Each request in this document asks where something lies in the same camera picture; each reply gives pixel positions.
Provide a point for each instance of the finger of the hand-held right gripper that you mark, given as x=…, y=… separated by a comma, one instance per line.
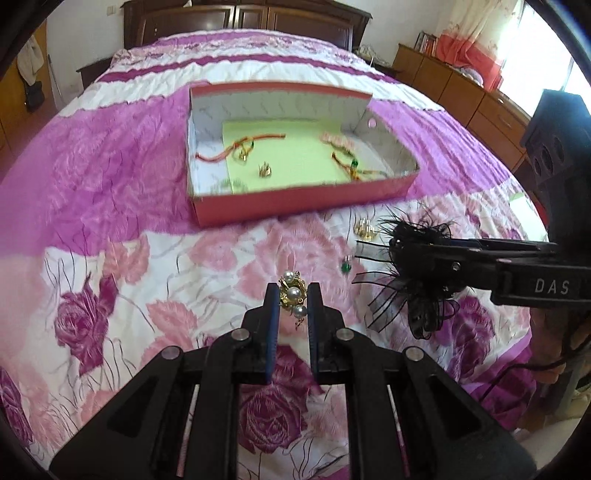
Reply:
x=508, y=248
x=448, y=272

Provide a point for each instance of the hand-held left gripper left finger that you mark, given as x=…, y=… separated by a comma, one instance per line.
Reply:
x=271, y=332

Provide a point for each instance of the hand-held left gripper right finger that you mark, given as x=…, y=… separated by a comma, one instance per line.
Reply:
x=315, y=332

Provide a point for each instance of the gold pearl brooch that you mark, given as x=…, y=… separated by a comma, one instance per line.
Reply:
x=293, y=292

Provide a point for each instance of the black feather hair accessory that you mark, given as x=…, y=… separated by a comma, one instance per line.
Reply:
x=422, y=314

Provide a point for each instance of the red cardboard box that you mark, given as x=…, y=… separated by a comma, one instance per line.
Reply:
x=300, y=203

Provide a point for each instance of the gold earring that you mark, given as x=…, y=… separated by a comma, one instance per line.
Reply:
x=264, y=170

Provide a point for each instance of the person's right forearm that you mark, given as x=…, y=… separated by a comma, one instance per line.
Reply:
x=554, y=332

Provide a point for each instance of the pale green paper pad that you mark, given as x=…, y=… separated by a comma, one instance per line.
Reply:
x=526, y=212

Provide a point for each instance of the wooden sideboard cabinet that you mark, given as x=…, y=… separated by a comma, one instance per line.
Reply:
x=461, y=92

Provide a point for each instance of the green paper sheet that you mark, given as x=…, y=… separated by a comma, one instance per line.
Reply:
x=295, y=147

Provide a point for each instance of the bright window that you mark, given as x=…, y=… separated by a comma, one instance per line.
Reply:
x=531, y=55

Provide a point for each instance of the pink floral curtain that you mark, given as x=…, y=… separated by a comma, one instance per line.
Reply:
x=466, y=50

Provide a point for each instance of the dark wooden nightstand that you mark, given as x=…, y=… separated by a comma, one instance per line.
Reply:
x=385, y=70
x=94, y=74

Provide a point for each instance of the row of books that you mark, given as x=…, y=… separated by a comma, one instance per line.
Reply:
x=427, y=44

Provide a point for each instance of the dark wooden headboard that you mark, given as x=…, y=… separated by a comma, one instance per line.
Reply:
x=254, y=18

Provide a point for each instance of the wooden wardrobe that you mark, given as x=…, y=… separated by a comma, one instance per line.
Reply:
x=14, y=120

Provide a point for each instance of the broom stick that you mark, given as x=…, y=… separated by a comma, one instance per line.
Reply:
x=54, y=78

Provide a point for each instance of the black hanging bag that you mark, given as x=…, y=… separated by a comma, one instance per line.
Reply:
x=34, y=94

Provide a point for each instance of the beige hanging cloth bag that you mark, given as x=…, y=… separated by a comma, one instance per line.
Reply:
x=27, y=55

